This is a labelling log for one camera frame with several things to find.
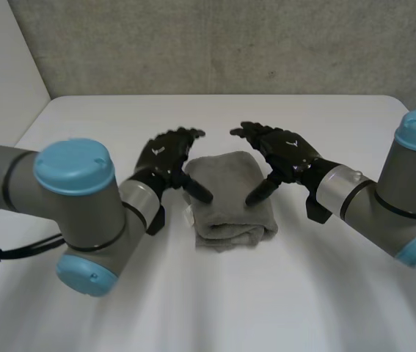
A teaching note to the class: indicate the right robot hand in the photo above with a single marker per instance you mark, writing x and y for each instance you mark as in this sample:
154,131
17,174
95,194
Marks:
284,146

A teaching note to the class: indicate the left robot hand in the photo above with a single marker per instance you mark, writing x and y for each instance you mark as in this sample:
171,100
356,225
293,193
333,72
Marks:
163,150

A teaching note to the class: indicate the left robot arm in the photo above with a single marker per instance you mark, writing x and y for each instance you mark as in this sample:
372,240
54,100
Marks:
75,205

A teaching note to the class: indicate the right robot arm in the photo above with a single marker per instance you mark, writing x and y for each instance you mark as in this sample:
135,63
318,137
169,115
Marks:
391,190

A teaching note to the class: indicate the grey towel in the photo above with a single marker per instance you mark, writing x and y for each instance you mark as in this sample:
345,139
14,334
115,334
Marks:
229,205

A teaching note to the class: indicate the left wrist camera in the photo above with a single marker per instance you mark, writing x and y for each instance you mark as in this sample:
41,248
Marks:
156,220

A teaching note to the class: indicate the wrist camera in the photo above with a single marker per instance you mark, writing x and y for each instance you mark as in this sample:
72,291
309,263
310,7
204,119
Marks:
156,220
317,209

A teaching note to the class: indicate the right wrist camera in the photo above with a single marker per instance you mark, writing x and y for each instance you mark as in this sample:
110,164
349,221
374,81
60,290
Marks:
317,209

